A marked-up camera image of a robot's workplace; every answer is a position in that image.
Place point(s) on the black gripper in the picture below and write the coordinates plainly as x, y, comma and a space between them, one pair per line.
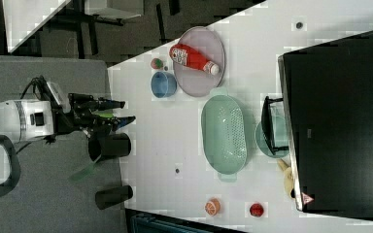
80, 114

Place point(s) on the mint green plastic strainer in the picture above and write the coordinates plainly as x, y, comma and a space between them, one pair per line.
223, 135

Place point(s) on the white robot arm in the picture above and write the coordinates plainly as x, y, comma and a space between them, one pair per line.
29, 120

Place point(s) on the green marker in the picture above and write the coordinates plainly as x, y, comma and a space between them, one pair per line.
104, 114

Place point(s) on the black cylinder cup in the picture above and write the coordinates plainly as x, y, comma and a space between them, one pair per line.
109, 147

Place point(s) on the green tape strip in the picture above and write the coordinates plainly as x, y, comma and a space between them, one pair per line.
85, 171

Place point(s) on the blue plastic cup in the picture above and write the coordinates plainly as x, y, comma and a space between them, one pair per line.
163, 84

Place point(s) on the red green toy strawberry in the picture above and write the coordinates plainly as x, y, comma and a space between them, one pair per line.
157, 63

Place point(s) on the small black cylinder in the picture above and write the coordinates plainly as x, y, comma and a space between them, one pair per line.
110, 197

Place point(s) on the pink oval plate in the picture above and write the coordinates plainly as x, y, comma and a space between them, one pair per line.
197, 83

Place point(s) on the red ketchup bottle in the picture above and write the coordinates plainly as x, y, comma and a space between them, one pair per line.
189, 57

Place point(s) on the grey floor mat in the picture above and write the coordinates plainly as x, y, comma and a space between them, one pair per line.
45, 200

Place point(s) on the orange toy fruit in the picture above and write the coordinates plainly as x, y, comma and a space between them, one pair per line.
212, 207

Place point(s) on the teal bowl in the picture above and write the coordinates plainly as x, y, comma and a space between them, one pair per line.
280, 138

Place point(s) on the yellow toy banana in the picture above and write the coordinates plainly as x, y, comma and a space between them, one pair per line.
288, 179

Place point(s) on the large black box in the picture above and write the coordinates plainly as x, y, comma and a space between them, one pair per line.
328, 105

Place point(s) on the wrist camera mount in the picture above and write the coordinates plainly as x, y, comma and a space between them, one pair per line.
60, 98

